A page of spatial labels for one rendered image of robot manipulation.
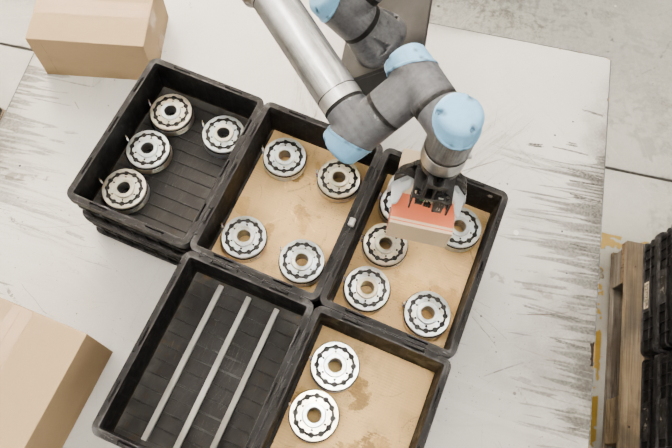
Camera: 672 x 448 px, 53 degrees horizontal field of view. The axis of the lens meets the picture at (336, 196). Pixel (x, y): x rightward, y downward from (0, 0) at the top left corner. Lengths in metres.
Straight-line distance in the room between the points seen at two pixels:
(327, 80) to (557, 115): 0.99
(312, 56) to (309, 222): 0.54
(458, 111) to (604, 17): 2.23
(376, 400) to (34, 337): 0.71
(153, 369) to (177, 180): 0.44
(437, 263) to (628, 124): 1.53
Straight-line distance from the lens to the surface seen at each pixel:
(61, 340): 1.50
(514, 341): 1.69
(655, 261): 2.42
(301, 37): 1.15
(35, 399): 1.50
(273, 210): 1.58
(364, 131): 1.07
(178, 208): 1.61
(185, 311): 1.53
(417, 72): 1.05
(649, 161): 2.88
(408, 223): 1.27
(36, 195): 1.86
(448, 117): 0.99
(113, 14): 1.89
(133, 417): 1.51
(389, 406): 1.47
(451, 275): 1.55
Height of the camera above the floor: 2.29
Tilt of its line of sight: 66 degrees down
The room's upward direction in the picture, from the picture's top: 5 degrees clockwise
